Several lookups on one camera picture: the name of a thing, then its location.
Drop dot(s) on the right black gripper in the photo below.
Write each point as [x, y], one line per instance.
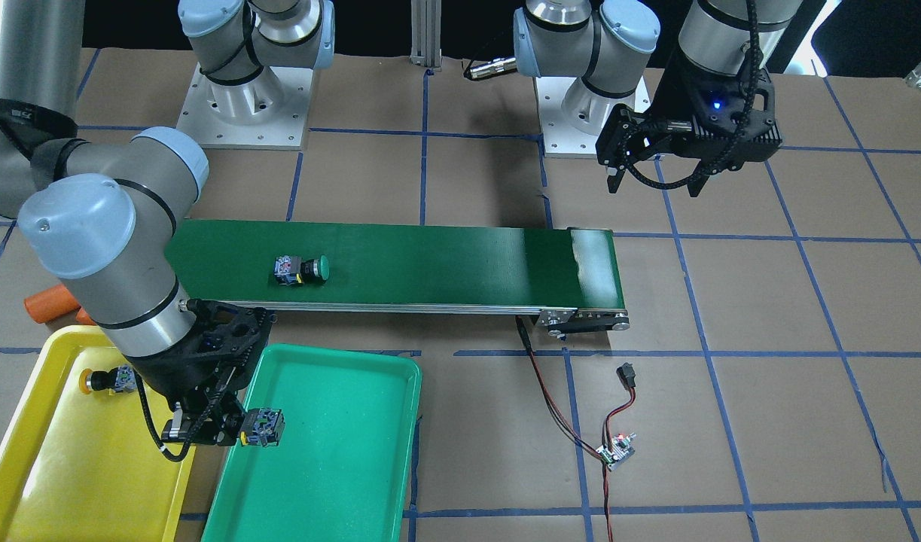
[161, 370]

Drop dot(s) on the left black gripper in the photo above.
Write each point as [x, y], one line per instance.
[667, 108]

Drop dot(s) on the yellow push button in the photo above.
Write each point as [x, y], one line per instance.
[115, 380]

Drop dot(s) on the green push button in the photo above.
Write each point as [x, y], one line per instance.
[295, 270]
[262, 427]

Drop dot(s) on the plain orange cylinder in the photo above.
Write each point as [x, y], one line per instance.
[50, 304]

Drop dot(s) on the orange cylinder with white print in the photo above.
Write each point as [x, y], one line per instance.
[83, 318]

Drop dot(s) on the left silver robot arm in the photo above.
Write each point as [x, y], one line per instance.
[608, 48]

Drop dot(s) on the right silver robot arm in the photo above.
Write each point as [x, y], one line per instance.
[99, 218]

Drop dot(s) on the green conveyor belt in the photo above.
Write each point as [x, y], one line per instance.
[565, 280]

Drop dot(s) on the yellow plastic tray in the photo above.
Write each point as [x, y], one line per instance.
[83, 467]

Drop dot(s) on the green plastic tray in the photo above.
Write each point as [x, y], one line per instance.
[341, 469]

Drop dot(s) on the small speed controller board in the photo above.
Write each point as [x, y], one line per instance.
[618, 450]

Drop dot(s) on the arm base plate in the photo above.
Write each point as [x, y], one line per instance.
[572, 117]
[269, 113]

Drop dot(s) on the black inline switch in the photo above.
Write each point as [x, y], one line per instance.
[627, 375]

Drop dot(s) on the aluminium frame post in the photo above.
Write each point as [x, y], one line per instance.
[425, 27]

